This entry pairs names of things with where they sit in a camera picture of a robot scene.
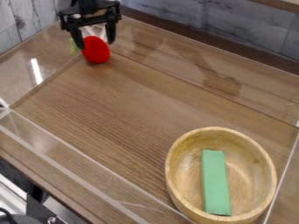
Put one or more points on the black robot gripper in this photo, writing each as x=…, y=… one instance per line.
x=79, y=13

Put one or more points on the red plush fruit green leaf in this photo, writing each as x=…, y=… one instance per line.
x=96, y=51

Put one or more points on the round wooden bowl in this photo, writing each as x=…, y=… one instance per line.
x=251, y=174

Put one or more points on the green rectangular block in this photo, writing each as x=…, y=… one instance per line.
x=215, y=183

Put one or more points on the clear acrylic tray enclosure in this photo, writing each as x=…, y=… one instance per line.
x=87, y=129

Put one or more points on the black metal mount bracket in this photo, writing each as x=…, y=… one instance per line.
x=38, y=211

